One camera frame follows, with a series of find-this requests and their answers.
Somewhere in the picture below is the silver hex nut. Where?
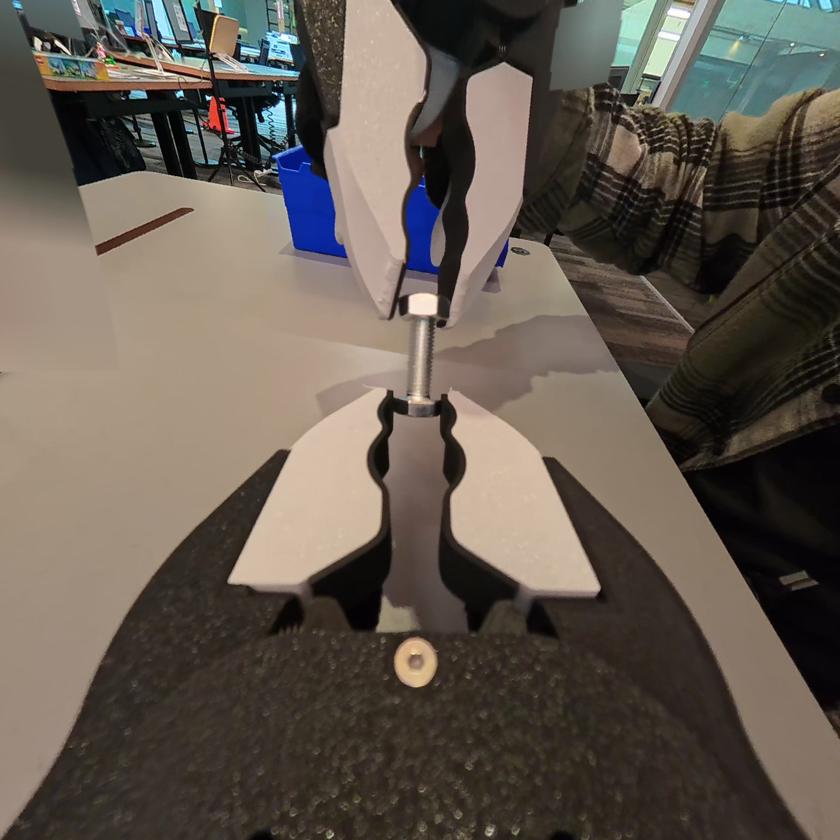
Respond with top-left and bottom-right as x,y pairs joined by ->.
397,294 -> 454,321

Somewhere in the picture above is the wooden-top desk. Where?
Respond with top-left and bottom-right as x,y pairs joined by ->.
39,62 -> 211,181
157,56 -> 299,172

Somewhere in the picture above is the tan board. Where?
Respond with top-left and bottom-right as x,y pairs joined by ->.
209,13 -> 241,61

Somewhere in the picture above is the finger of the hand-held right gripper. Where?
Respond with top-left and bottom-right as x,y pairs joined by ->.
323,0 -> 433,321
430,62 -> 534,328

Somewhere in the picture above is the person's lap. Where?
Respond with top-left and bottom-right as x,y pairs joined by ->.
682,446 -> 840,710

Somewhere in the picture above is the person's right forearm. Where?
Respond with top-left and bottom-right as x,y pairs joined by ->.
518,85 -> 840,296

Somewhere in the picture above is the computer monitor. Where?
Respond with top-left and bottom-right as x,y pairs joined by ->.
157,0 -> 198,42

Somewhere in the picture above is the blue plastic bin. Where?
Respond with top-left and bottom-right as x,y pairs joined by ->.
276,146 -> 509,273

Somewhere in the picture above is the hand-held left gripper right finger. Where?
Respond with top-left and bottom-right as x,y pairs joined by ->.
440,392 -> 602,601

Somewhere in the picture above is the silver hex bolt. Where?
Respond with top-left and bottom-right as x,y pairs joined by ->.
394,315 -> 441,419

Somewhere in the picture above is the black backpack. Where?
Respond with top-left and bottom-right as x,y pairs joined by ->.
72,112 -> 145,185

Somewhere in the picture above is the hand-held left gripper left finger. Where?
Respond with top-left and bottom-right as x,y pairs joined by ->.
228,387 -> 395,599

